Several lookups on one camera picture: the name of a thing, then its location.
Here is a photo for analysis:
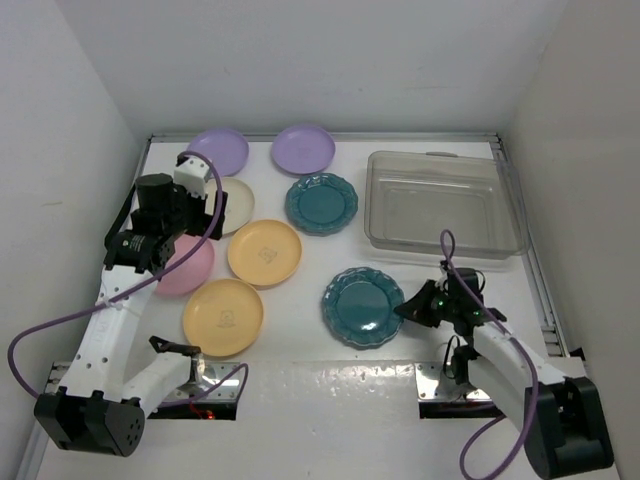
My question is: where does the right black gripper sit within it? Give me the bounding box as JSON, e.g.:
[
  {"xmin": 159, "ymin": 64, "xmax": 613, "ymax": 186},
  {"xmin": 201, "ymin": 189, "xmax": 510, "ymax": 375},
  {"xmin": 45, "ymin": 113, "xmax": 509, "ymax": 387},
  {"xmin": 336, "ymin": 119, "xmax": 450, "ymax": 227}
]
[{"xmin": 395, "ymin": 281, "xmax": 457, "ymax": 330}]

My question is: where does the teal scalloped plate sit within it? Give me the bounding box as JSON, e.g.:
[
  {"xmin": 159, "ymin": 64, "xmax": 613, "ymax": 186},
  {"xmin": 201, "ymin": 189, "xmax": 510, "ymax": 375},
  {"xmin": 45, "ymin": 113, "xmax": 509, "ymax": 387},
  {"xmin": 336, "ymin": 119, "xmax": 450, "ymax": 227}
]
[
  {"xmin": 284, "ymin": 173, "xmax": 359, "ymax": 236},
  {"xmin": 321, "ymin": 267, "xmax": 405, "ymax": 349}
]

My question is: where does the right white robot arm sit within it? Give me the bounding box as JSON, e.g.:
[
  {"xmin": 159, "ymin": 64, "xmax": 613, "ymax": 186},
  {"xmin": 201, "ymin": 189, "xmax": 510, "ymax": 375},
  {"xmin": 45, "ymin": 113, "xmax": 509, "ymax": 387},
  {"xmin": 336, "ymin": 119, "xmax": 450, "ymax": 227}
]
[{"xmin": 394, "ymin": 264, "xmax": 614, "ymax": 479}]

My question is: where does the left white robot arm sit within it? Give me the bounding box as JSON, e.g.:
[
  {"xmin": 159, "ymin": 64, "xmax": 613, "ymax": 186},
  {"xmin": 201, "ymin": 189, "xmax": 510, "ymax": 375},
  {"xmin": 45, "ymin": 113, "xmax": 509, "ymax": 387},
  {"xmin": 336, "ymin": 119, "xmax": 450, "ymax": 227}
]
[{"xmin": 34, "ymin": 172, "xmax": 224, "ymax": 457}]

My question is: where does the clear plastic bin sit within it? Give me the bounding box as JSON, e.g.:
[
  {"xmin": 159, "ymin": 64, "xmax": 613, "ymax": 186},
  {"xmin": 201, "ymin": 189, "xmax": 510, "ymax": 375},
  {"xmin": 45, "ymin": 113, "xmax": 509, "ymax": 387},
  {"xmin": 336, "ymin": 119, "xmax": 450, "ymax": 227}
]
[{"xmin": 364, "ymin": 151, "xmax": 529, "ymax": 260}]

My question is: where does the cream plate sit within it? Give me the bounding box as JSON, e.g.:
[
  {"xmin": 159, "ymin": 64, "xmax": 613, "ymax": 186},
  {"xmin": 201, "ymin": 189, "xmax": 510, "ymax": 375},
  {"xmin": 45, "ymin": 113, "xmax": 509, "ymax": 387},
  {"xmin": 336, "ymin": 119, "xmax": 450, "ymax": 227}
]
[{"xmin": 211, "ymin": 177, "xmax": 255, "ymax": 239}]

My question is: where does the pink plate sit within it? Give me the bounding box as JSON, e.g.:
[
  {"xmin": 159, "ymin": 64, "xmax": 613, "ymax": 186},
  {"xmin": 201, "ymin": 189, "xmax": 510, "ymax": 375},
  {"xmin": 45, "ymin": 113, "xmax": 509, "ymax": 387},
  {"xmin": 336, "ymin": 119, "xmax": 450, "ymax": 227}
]
[{"xmin": 155, "ymin": 235, "xmax": 215, "ymax": 296}]

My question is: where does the far yellow plate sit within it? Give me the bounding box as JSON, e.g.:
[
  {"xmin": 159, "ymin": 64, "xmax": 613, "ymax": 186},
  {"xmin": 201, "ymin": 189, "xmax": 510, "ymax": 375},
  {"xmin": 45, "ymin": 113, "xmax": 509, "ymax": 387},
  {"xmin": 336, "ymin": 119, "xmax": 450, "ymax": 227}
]
[{"xmin": 227, "ymin": 219, "xmax": 303, "ymax": 287}]

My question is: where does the yellow plate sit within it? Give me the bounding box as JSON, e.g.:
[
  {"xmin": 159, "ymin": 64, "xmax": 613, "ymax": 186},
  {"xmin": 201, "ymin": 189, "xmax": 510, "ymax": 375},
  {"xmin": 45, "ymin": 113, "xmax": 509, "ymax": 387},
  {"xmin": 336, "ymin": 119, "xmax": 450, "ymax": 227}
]
[
  {"xmin": 182, "ymin": 278, "xmax": 264, "ymax": 357},
  {"xmin": 227, "ymin": 219, "xmax": 303, "ymax": 287}
]

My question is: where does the near yellow plate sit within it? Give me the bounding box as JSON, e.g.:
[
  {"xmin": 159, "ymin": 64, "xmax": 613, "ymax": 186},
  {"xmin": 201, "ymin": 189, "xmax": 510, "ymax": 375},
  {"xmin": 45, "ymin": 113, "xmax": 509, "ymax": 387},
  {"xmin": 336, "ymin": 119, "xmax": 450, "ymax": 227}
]
[{"xmin": 182, "ymin": 278, "xmax": 264, "ymax": 357}]

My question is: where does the left purple plate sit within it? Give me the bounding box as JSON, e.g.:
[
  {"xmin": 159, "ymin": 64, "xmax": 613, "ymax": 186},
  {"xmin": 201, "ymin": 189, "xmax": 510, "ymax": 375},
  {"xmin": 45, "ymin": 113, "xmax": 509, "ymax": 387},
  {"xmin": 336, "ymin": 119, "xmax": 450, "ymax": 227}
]
[{"xmin": 188, "ymin": 128, "xmax": 249, "ymax": 177}]

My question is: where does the purple plate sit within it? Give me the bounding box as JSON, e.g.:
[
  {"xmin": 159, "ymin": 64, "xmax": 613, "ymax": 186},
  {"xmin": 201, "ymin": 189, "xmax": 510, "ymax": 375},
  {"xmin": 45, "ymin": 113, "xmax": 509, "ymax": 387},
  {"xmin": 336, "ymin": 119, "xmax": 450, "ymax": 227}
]
[
  {"xmin": 271, "ymin": 124, "xmax": 336, "ymax": 175},
  {"xmin": 188, "ymin": 128, "xmax": 249, "ymax": 177}
]

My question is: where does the right purple plate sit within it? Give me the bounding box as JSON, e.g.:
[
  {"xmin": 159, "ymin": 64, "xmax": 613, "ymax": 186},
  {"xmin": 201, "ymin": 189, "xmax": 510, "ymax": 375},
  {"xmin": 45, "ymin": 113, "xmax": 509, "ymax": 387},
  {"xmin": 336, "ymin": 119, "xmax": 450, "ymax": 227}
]
[{"xmin": 271, "ymin": 124, "xmax": 336, "ymax": 175}]

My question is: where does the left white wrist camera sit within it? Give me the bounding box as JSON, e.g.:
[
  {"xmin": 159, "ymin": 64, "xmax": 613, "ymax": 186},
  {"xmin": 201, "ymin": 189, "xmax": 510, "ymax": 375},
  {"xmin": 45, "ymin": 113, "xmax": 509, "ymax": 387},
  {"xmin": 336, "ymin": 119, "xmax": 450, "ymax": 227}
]
[{"xmin": 173, "ymin": 155, "xmax": 211, "ymax": 199}]

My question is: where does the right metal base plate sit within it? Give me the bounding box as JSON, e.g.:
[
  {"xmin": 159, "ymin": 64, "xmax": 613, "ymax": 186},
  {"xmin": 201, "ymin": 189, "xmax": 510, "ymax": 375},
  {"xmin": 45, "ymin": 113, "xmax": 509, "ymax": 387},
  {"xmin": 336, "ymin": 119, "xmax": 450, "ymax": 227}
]
[{"xmin": 414, "ymin": 362, "xmax": 492, "ymax": 405}]

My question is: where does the metal base plate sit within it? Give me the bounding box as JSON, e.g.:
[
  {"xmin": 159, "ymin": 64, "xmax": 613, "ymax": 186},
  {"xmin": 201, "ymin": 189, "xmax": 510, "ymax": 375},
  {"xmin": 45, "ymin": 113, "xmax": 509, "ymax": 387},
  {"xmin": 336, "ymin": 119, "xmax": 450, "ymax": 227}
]
[
  {"xmin": 159, "ymin": 356, "xmax": 249, "ymax": 408},
  {"xmin": 414, "ymin": 362, "xmax": 492, "ymax": 405}
]

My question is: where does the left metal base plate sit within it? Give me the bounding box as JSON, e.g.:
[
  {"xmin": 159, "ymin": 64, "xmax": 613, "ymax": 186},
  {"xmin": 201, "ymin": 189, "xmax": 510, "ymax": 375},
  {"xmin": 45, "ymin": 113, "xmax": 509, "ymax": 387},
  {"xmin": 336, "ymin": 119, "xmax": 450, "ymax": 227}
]
[{"xmin": 159, "ymin": 356, "xmax": 249, "ymax": 408}]

